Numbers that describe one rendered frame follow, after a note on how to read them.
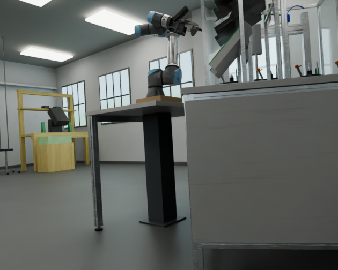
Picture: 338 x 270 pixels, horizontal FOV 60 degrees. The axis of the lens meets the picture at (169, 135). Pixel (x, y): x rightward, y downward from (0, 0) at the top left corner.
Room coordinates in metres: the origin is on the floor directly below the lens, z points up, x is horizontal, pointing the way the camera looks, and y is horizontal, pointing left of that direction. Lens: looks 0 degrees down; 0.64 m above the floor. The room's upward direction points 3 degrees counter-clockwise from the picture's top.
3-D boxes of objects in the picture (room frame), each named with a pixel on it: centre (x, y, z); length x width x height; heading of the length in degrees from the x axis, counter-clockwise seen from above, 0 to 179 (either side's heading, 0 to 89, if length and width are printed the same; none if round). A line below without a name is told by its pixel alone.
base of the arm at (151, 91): (2.26, 0.08, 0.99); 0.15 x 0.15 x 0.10
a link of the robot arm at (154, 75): (2.26, 0.08, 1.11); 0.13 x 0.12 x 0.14; 76
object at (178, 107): (2.23, 0.05, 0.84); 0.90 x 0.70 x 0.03; 140
